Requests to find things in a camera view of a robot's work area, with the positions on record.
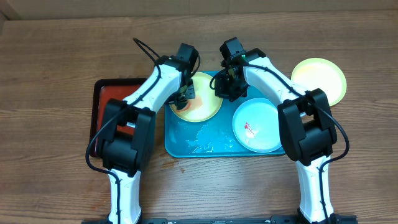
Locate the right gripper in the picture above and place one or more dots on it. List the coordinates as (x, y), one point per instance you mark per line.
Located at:
(226, 93)

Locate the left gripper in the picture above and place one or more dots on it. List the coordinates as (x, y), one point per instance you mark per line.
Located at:
(190, 93)

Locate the dark blue sponge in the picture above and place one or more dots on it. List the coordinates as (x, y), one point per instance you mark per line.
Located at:
(183, 108)

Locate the green plate back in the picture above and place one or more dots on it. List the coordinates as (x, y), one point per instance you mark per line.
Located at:
(205, 103)

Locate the green plate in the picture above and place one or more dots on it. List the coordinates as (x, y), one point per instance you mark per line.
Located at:
(205, 103)
(314, 73)

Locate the light blue plate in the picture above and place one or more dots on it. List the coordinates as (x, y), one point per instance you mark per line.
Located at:
(256, 127)

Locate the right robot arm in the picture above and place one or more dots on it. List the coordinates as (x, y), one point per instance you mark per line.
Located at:
(307, 129)

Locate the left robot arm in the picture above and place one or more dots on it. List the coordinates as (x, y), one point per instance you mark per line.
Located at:
(170, 73)

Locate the blue plastic tray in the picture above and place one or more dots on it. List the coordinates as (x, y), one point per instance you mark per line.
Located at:
(211, 138)

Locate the black tray with red water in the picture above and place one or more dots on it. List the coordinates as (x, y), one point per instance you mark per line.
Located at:
(105, 93)

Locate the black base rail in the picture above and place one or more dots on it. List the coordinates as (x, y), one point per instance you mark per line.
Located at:
(275, 219)

